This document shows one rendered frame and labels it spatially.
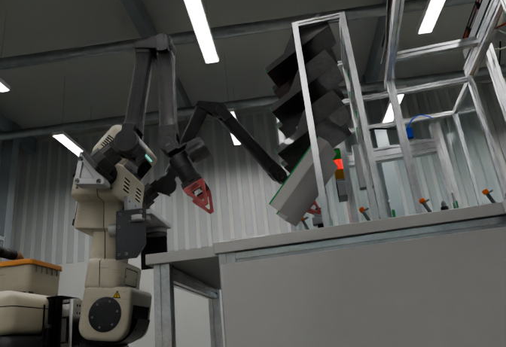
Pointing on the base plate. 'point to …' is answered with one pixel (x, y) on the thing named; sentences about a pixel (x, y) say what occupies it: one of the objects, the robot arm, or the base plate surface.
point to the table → (191, 263)
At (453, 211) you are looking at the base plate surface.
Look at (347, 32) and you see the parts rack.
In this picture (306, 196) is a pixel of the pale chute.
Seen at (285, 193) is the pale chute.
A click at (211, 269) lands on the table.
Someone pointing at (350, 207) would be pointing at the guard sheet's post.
